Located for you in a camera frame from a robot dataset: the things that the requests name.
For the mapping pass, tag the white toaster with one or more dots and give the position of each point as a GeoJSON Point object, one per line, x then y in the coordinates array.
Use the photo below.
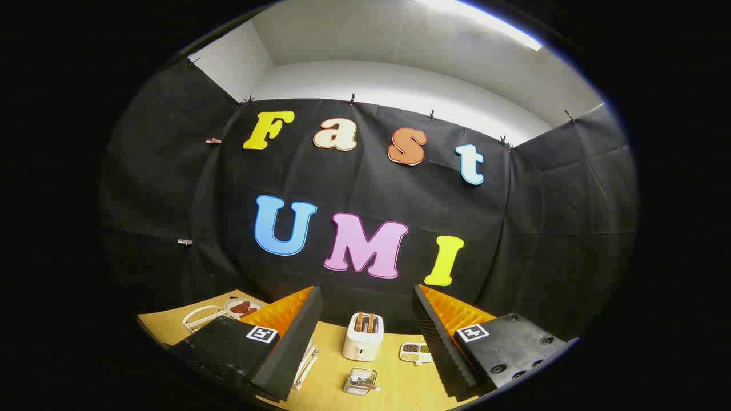
{"type": "Point", "coordinates": [362, 345]}

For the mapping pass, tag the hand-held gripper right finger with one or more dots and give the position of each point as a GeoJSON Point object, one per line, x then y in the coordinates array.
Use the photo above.
{"type": "Point", "coordinates": [440, 348]}

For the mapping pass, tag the brown toast slice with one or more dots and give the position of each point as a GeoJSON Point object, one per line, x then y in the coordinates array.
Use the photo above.
{"type": "Point", "coordinates": [359, 322]}
{"type": "Point", "coordinates": [371, 323]}

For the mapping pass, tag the red-brown sausage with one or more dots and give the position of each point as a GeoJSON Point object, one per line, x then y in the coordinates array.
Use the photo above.
{"type": "Point", "coordinates": [251, 308]}
{"type": "Point", "coordinates": [239, 308]}

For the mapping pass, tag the small white sausage plate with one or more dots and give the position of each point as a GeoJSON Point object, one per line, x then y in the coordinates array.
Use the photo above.
{"type": "Point", "coordinates": [231, 303]}

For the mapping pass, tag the black backdrop cloth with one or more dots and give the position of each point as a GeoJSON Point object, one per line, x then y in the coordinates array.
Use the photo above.
{"type": "Point", "coordinates": [365, 188]}

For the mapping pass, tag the white divided snack dish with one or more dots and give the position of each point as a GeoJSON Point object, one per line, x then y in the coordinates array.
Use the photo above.
{"type": "Point", "coordinates": [414, 353]}

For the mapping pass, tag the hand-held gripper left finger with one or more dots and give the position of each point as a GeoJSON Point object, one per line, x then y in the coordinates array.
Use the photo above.
{"type": "Point", "coordinates": [294, 348]}

